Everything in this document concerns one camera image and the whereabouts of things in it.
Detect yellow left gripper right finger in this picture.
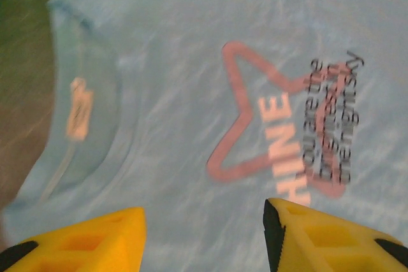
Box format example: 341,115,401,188
263,197,408,272

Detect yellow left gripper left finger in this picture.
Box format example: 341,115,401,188
0,206,148,272

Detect light blue star-print t-shirt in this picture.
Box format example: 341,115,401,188
0,0,408,272

